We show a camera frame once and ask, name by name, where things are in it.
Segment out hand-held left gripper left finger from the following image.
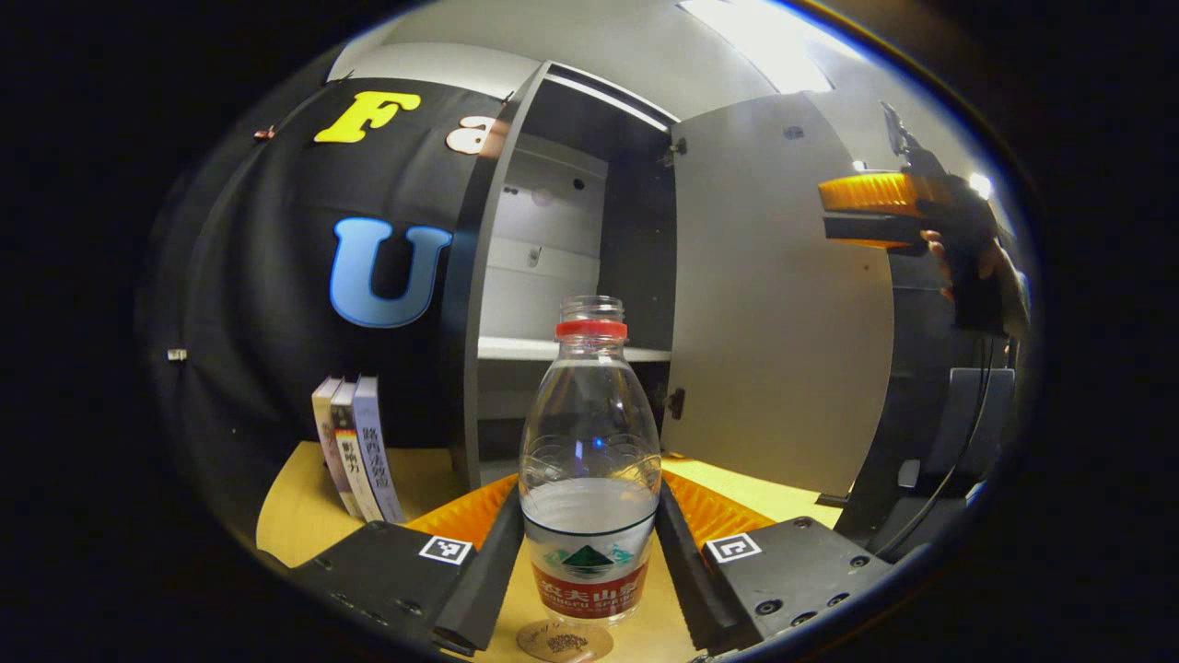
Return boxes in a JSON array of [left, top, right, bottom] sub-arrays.
[[290, 474, 524, 657]]

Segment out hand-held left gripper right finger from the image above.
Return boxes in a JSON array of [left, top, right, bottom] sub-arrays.
[[656, 470, 894, 657]]

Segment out round cork coaster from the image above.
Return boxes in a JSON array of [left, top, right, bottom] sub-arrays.
[[516, 619, 615, 663]]

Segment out beige cabinet door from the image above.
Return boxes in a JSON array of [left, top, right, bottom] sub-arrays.
[[661, 90, 896, 498]]

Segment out clear plastic bottle red cap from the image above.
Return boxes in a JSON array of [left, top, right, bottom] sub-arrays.
[[519, 295, 662, 627]]

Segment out white cabinet shelf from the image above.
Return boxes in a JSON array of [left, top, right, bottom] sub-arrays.
[[477, 336, 673, 363]]

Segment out lavender book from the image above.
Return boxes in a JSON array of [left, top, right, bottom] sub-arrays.
[[353, 375, 407, 524]]

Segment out grey rectangular panel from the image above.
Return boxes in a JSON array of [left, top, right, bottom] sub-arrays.
[[926, 366, 1016, 480]]

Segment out white book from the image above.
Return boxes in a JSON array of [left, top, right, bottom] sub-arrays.
[[330, 379, 383, 524]]

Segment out cream book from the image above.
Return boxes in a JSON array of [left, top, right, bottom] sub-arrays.
[[311, 376, 365, 521]]

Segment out black backdrop cloth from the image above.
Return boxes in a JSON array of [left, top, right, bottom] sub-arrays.
[[138, 78, 508, 553]]

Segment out black cable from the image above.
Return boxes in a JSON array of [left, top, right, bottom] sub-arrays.
[[873, 333, 998, 561]]

